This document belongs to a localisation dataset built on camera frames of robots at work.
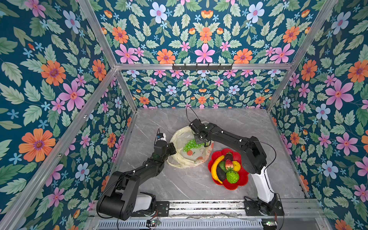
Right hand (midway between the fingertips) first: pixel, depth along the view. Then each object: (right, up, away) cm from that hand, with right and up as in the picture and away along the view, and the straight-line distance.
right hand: (204, 135), depth 96 cm
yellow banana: (+5, -18, -15) cm, 24 cm away
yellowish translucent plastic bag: (-15, -14, -8) cm, 22 cm away
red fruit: (+13, -15, -15) cm, 25 cm away
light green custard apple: (+15, -22, -17) cm, 31 cm away
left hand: (-19, -4, -5) cm, 20 cm away
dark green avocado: (+10, -16, -12) cm, 23 cm away
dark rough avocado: (+9, -21, -15) cm, 27 cm away
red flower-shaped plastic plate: (+11, -26, -16) cm, 33 cm away
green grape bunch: (-8, -6, 0) cm, 10 cm away
